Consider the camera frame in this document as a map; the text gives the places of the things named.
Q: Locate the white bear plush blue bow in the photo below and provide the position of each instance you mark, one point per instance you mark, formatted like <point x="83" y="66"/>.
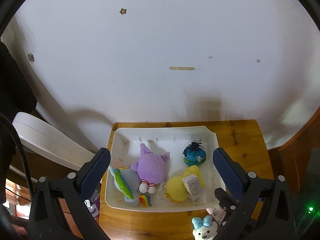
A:
<point x="204" y="229"/>

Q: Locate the purple white bottle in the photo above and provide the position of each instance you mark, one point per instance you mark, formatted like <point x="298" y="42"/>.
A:
<point x="93" y="206"/>

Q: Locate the white bladeless fan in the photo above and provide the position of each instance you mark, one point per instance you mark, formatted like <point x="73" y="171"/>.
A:
<point x="49" y="142"/>

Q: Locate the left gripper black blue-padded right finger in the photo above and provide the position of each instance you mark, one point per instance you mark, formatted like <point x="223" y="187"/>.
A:
<point x="256" y="208"/>

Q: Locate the blue green drawstring pouch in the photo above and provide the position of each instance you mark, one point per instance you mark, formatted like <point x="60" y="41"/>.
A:
<point x="194" y="154"/>

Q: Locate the pink packaged item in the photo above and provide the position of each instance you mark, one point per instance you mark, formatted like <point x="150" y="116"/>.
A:
<point x="217" y="213"/>

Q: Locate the tape strip on wall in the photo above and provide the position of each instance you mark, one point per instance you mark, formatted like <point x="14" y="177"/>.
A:
<point x="176" y="68"/>

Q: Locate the blue rainbow pony plush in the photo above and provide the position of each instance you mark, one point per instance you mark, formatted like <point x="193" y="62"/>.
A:
<point x="127" y="182"/>

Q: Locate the purple plush toy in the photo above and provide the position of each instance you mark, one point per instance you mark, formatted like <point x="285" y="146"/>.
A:
<point x="151" y="169"/>

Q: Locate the wooden side table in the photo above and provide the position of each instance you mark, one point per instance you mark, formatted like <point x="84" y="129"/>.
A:
<point x="241" y="139"/>

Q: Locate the white plastic storage bin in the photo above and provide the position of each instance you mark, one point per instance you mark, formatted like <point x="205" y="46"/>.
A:
<point x="125" y="150"/>

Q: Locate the yellow plush toy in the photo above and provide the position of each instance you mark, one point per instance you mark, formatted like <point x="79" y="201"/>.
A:
<point x="188" y="185"/>

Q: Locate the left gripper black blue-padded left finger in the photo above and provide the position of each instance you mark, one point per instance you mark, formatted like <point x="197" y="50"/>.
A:
<point x="47" y="221"/>

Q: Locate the wooden bed frame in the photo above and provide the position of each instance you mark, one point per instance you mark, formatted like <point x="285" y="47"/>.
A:
<point x="291" y="159"/>

